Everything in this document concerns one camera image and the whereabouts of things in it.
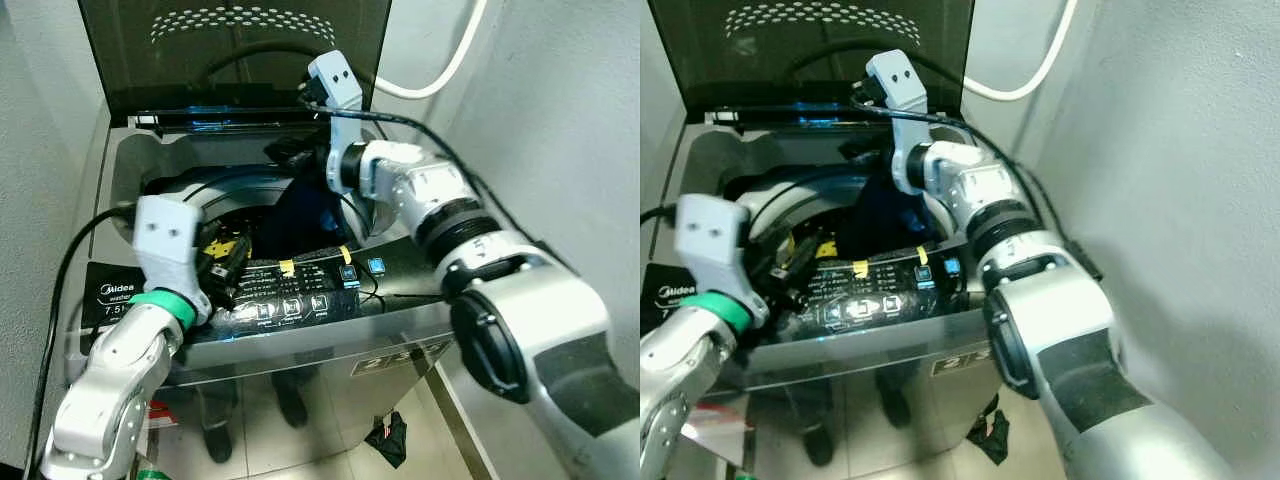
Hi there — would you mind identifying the silver top-load washing machine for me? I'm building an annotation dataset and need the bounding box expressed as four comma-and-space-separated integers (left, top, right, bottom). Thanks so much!
640, 112, 1013, 473
62, 110, 471, 476

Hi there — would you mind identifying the yellow and black garment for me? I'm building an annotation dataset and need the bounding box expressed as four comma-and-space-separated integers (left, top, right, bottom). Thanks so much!
783, 233, 839, 261
200, 233, 253, 263

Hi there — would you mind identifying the dark glass washer lid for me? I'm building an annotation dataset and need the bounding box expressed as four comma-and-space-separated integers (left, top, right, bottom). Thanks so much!
648, 0, 977, 123
78, 0, 391, 127

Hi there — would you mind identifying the grey number sticker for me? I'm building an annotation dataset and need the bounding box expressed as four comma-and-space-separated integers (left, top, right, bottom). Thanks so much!
350, 338, 453, 378
930, 345, 1001, 379

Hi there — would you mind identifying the small black cloth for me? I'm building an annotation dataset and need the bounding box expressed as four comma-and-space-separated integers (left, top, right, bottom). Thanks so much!
968, 395, 1011, 466
365, 410, 409, 469

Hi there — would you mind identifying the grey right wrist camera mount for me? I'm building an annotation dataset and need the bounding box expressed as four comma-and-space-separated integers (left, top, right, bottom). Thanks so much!
305, 52, 367, 193
864, 50, 933, 193

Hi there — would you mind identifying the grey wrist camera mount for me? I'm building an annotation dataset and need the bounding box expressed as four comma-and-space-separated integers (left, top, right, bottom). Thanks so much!
305, 52, 367, 193
864, 50, 933, 193
675, 194, 767, 323
133, 195, 217, 327

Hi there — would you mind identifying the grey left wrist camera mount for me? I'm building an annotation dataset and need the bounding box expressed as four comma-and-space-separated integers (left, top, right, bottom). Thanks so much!
133, 195, 217, 327
675, 194, 767, 323

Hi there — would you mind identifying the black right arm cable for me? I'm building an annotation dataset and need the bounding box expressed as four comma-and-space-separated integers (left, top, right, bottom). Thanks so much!
852, 92, 1103, 283
298, 90, 581, 281

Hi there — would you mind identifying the white hose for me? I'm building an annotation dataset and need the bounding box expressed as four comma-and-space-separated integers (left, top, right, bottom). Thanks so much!
375, 0, 491, 101
962, 0, 1081, 101

